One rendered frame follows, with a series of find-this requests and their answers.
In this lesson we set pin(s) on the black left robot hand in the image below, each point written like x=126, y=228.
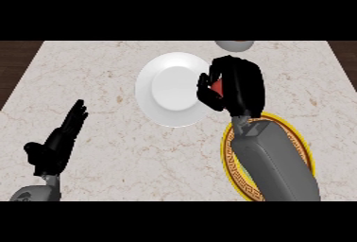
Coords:
x=58, y=148

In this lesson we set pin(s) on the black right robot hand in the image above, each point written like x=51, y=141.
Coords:
x=242, y=85

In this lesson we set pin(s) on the red bell pepper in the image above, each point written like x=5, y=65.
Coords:
x=217, y=87

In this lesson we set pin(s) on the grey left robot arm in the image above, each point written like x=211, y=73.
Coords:
x=39, y=190

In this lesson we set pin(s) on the white round plate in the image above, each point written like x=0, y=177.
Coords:
x=173, y=89

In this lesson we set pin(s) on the yellow rimmed patterned plate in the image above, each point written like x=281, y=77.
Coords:
x=300, y=141

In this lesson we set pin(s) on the grey round bowl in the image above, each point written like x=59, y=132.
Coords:
x=234, y=44

